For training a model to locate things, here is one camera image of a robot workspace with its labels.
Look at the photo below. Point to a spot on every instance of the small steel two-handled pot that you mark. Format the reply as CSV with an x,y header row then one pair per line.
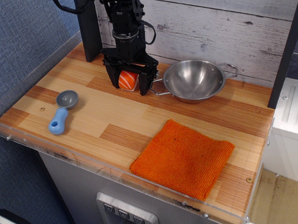
x,y
193,81

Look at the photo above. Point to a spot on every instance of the clear acrylic edge guard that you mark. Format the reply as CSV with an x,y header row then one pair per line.
x,y
109,128

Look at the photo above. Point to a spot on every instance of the blue grey toy scoop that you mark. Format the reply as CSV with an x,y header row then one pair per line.
x,y
66,100

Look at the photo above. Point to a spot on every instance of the dark frame post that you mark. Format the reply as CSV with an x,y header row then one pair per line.
x,y
90,33
285,62

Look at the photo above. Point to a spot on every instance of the dark left frame post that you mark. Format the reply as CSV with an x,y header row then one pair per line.
x,y
90,33

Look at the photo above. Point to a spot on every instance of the orange knitted cloth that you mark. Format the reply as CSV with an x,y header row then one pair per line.
x,y
184,160

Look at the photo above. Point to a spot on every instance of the silver dispenser button panel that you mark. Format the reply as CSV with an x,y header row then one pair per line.
x,y
115,211

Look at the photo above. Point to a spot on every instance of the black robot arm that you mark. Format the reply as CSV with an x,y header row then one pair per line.
x,y
126,16

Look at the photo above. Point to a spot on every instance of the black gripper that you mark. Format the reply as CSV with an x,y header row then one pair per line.
x,y
130,54

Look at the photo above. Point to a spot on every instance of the dark right frame post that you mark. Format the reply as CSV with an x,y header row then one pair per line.
x,y
285,62

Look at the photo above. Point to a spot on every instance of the salmon nigiri sushi toy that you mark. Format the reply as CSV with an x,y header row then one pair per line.
x,y
128,81

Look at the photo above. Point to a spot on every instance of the grey toy fridge cabinet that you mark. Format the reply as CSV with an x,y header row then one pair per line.
x,y
78,187

